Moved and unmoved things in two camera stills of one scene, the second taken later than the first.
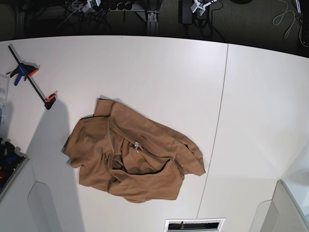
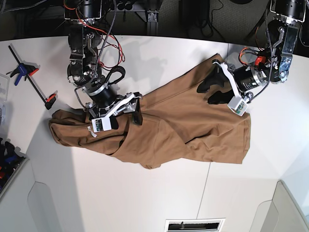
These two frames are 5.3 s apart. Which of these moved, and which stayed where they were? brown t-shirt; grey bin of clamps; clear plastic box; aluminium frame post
Moved: brown t-shirt
Stayed: clear plastic box; aluminium frame post; grey bin of clamps
